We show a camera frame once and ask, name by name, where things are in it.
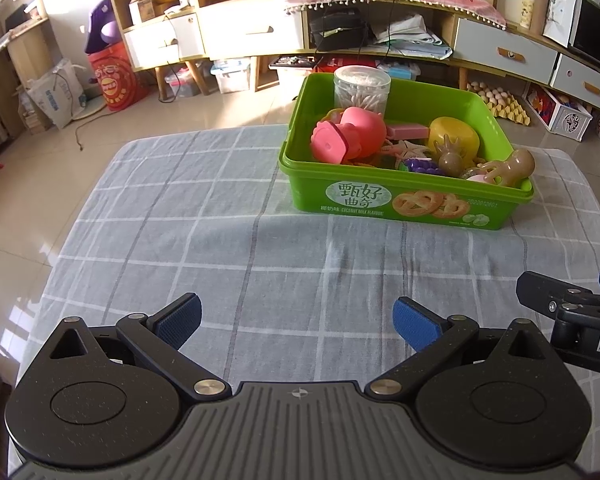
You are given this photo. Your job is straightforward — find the pink pig toy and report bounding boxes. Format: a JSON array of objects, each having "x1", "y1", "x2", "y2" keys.
[{"x1": 309, "y1": 106, "x2": 387, "y2": 163}]

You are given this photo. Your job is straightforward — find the black microwave oven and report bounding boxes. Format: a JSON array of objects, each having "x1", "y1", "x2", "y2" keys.
[{"x1": 567, "y1": 0, "x2": 600, "y2": 73}]

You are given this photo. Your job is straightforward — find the small cardboard box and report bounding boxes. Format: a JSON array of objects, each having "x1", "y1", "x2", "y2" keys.
[{"x1": 129, "y1": 0, "x2": 155, "y2": 23}]

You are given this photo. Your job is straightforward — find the black bag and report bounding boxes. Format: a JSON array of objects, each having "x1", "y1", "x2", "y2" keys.
[{"x1": 310, "y1": 10, "x2": 368, "y2": 52}]

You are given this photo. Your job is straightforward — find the black floor cable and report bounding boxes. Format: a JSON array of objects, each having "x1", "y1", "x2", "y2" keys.
[{"x1": 74, "y1": 110, "x2": 111, "y2": 152}]

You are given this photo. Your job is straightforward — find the green plastic box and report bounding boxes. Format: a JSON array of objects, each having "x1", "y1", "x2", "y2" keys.
[{"x1": 278, "y1": 72, "x2": 536, "y2": 232}]

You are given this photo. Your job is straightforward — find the purple toy grapes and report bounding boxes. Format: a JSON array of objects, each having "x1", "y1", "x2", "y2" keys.
[{"x1": 402, "y1": 157, "x2": 441, "y2": 176}]

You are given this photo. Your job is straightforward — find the black tray of small parts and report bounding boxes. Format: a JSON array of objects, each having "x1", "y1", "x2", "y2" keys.
[{"x1": 269, "y1": 54, "x2": 313, "y2": 70}]

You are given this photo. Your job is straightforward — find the grey cabinet drawer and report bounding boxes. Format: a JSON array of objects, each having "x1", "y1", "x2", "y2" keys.
[
  {"x1": 452, "y1": 17, "x2": 561, "y2": 86},
  {"x1": 550, "y1": 52, "x2": 600, "y2": 113}
]

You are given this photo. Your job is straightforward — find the white plastic bag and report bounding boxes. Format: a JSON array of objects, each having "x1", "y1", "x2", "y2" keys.
[{"x1": 26, "y1": 57, "x2": 87, "y2": 130}]

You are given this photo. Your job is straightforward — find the pink rectangular box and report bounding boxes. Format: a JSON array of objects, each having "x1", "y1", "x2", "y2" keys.
[{"x1": 386, "y1": 122, "x2": 431, "y2": 139}]

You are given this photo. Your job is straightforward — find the dark amber rubber hand toy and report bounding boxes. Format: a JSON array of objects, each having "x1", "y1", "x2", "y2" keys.
[{"x1": 432, "y1": 134, "x2": 468, "y2": 177}]

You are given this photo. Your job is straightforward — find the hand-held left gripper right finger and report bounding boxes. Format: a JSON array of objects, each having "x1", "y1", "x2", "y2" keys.
[{"x1": 364, "y1": 296, "x2": 563, "y2": 404}]

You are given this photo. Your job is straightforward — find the white cabinet drawer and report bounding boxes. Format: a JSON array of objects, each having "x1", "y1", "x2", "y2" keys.
[
  {"x1": 122, "y1": 12, "x2": 203, "y2": 68},
  {"x1": 197, "y1": 7, "x2": 306, "y2": 57}
]

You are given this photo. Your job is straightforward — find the red flat box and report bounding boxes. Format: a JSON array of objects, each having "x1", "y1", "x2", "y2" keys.
[{"x1": 314, "y1": 57, "x2": 381, "y2": 75}]

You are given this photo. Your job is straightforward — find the pile of white papers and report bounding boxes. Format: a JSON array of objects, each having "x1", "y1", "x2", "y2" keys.
[{"x1": 370, "y1": 12, "x2": 453, "y2": 58}]

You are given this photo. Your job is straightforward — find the purple plastic object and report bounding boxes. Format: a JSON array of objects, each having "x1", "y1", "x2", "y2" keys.
[{"x1": 84, "y1": 0, "x2": 123, "y2": 56}]

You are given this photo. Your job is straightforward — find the yellow egg tray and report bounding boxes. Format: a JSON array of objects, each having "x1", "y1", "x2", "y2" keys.
[{"x1": 467, "y1": 80, "x2": 531, "y2": 126}]

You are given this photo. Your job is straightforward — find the wooden side shelf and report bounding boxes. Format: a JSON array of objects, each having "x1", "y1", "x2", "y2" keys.
[{"x1": 0, "y1": 0, "x2": 51, "y2": 161}]

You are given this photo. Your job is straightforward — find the clear lidded storage box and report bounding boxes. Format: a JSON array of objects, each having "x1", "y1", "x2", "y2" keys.
[{"x1": 377, "y1": 62, "x2": 422, "y2": 81}]

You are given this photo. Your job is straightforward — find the red paper bag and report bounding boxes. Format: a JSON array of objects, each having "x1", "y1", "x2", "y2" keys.
[{"x1": 87, "y1": 42, "x2": 148, "y2": 112}]

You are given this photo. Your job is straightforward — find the batch of brown eggs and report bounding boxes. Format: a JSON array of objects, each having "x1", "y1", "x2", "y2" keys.
[{"x1": 472, "y1": 81, "x2": 521, "y2": 111}]

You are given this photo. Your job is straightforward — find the grey checked tablecloth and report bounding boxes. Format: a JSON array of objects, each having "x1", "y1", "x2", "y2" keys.
[{"x1": 7, "y1": 124, "x2": 600, "y2": 471}]

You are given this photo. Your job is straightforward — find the wooden TV cabinet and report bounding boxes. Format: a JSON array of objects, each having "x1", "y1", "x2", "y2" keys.
[{"x1": 197, "y1": 0, "x2": 600, "y2": 116}]

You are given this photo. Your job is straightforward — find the dried starfish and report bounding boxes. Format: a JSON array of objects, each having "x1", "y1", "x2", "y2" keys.
[{"x1": 382, "y1": 141, "x2": 428, "y2": 160}]

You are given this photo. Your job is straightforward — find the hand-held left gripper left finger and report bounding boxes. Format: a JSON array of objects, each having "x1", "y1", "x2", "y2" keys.
[{"x1": 27, "y1": 292, "x2": 233, "y2": 404}]

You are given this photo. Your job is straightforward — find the clear cotton swab jar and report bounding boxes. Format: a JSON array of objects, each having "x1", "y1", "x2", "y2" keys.
[{"x1": 333, "y1": 65, "x2": 392, "y2": 112}]

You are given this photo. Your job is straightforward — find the yellow plastic bowl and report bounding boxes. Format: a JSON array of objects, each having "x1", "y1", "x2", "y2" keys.
[{"x1": 426, "y1": 116, "x2": 481, "y2": 171}]

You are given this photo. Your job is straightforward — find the pale amber rubber hand toy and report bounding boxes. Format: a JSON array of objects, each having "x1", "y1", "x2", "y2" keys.
[{"x1": 475, "y1": 149, "x2": 536, "y2": 187}]

